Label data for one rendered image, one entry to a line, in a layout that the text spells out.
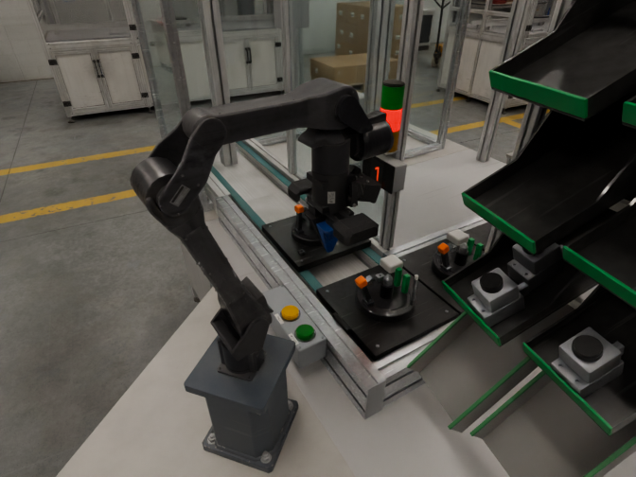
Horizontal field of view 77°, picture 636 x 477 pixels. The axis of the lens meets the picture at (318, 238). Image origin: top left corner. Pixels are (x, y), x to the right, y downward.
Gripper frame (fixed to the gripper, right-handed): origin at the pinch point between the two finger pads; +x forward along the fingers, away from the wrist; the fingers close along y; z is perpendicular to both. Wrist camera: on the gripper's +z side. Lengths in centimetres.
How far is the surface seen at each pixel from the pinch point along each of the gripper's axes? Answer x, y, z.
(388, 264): 26.6, 13.8, 27.1
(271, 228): 29, 48, 10
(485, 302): 1.3, -24.0, 10.8
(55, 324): 125, 160, -75
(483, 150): 34, 66, 126
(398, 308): 26.6, 0.0, 19.0
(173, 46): -17, 87, -1
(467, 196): -11.4, -16.1, 12.0
